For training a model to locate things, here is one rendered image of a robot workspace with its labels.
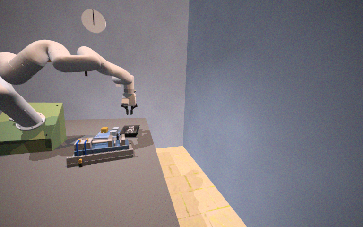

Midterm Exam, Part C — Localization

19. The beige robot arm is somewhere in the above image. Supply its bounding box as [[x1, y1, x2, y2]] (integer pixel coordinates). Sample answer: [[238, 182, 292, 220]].
[[0, 40, 136, 131]]

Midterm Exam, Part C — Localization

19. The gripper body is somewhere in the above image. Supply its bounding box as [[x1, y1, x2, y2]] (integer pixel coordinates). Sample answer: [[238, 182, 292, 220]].
[[122, 93, 136, 106]]

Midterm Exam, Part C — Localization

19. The orange block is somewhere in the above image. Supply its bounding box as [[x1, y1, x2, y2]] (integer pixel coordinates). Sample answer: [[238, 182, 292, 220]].
[[101, 127, 108, 133]]

